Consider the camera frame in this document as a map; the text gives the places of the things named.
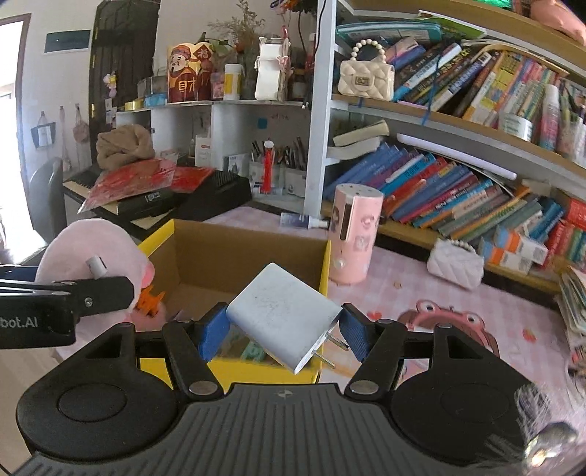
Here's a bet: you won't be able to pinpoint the pink cartoon box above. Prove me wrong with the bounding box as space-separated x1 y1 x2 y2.
329 183 384 285

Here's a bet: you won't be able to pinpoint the black long case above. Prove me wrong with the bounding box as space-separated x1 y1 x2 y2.
115 189 177 217

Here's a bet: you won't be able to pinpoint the dark door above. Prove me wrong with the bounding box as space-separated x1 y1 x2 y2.
88 0 162 115

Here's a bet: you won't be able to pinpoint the small spray bottle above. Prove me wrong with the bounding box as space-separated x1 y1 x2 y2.
280 212 330 230

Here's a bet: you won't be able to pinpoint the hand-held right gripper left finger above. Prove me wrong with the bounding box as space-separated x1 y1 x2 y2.
82 302 230 400

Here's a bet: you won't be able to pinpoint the dried flower bunch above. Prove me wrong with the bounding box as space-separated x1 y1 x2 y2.
201 0 267 65

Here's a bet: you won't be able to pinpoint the white tape roll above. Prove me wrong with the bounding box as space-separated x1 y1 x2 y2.
498 111 535 141

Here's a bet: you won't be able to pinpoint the pink hanging bag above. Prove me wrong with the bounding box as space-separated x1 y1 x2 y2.
72 104 91 144

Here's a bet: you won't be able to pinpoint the white desktop shelf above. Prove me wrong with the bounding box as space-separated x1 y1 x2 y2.
114 100 313 193

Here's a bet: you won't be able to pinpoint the grey chair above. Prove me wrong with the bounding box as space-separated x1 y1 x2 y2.
29 157 66 250

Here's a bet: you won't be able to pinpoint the white quilted pearl-handle bag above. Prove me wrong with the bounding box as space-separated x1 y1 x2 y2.
427 237 485 290

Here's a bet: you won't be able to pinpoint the white box with red label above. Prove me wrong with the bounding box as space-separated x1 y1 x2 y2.
194 135 214 168

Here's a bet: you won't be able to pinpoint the cardboard box with yellow rim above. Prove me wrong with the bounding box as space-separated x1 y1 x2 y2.
137 219 333 385

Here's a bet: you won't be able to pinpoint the clear pen holder with pens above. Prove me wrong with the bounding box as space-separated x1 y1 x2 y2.
248 136 308 198

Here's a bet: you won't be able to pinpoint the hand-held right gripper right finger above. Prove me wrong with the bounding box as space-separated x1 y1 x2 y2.
338 302 501 400

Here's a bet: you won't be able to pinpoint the fortune god paper lantern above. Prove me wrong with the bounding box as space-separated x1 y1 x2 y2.
166 40 216 104

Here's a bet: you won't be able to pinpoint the dark small bottle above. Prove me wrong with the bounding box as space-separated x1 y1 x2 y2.
290 68 307 101

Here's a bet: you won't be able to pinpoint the white and wood bookshelf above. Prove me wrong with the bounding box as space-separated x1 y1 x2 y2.
304 0 586 296

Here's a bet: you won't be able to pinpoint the row of colourful books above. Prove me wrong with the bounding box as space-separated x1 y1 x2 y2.
394 41 586 161
323 142 586 271

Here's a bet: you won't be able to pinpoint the black electronic keyboard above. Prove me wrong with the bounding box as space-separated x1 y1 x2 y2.
62 164 253 230

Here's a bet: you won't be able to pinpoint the red tassel ornament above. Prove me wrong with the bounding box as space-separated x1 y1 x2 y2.
261 140 276 194

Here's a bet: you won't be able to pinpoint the small cat picture card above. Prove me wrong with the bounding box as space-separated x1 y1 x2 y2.
224 153 251 177

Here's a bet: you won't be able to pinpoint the dark hanging tote bag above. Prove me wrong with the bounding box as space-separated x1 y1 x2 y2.
30 110 57 149

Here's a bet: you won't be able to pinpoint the pink cloth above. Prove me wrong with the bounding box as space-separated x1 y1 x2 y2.
526 0 586 38

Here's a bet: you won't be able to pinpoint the red paper decorations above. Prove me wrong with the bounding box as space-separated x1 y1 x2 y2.
77 160 217 215

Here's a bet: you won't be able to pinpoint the stack of papers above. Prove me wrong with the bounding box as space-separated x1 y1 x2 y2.
555 264 586 337

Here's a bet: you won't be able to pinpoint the pink checked tablecloth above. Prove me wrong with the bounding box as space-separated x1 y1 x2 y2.
50 206 586 413

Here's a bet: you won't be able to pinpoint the teal book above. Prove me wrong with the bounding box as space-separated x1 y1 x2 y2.
335 21 443 47

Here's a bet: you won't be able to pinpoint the green book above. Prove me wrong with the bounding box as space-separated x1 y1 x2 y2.
416 10 487 41

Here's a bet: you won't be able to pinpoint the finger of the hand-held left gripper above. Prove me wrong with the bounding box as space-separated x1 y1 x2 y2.
46 256 136 321

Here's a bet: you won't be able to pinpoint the white bottle with yellow label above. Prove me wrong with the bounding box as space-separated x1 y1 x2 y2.
222 63 242 101

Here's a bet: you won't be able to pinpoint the old beige book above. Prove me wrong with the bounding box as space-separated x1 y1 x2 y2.
327 137 382 161
333 120 391 148

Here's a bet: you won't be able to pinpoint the dark wall sign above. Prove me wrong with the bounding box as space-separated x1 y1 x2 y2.
43 30 92 55

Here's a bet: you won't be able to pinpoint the cream quilted pearl-handle bag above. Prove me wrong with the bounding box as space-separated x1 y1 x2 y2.
338 39 396 102

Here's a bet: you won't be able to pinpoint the orange white small box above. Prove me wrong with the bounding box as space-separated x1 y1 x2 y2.
492 226 549 265
478 238 534 275

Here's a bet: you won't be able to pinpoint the brown folded cloth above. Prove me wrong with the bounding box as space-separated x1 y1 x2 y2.
95 123 157 174

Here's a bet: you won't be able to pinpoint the white bottle with pink bow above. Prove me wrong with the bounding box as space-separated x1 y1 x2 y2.
253 36 292 101

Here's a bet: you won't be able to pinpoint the pink plush toy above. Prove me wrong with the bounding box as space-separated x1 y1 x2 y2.
34 218 171 362

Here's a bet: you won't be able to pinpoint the pink tube bottle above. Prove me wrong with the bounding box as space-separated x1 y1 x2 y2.
540 83 562 153

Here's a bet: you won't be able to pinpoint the white wall charger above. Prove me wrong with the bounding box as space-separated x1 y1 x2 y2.
226 262 349 375

